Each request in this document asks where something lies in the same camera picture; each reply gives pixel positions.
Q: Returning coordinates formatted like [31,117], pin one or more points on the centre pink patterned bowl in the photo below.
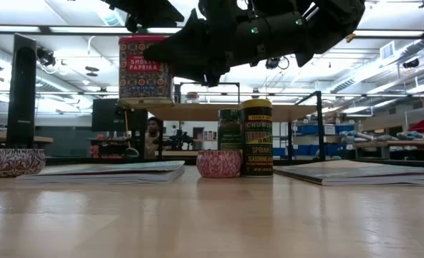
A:
[217,165]

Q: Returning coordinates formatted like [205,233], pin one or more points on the yellow hanging tag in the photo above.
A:
[350,37]

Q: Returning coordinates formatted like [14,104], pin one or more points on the yellow-lid seasoning jar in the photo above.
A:
[256,143]

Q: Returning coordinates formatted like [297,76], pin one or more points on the red smoked paprika tin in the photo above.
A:
[137,82]

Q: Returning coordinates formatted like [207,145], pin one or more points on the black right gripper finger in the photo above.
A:
[183,46]
[197,77]

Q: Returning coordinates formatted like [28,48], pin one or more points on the Acadia book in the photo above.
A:
[359,173]

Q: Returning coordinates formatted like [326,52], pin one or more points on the black monitor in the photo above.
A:
[106,114]

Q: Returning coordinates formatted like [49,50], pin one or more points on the black ceiling-mounted device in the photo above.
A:
[410,63]
[45,57]

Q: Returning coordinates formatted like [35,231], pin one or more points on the person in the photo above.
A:
[152,138]

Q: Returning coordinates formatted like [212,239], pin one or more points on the Yellowstone book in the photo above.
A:
[108,172]

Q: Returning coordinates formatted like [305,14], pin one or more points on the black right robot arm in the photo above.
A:
[333,21]

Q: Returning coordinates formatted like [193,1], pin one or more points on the black column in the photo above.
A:
[21,89]

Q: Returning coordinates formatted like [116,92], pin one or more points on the black dome camera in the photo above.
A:
[272,63]

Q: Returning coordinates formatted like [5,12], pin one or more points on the ceiling air vent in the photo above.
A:
[387,51]

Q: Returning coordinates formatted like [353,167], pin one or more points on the green lidded herb jar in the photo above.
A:
[229,129]

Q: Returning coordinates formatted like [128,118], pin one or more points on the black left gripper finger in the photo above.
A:
[151,7]
[144,19]

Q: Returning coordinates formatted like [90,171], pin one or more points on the wooden workbench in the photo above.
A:
[394,144]
[43,139]

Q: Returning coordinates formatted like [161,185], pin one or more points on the wooden shelf riser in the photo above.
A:
[197,112]

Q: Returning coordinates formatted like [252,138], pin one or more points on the small glass spice jar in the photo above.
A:
[192,96]

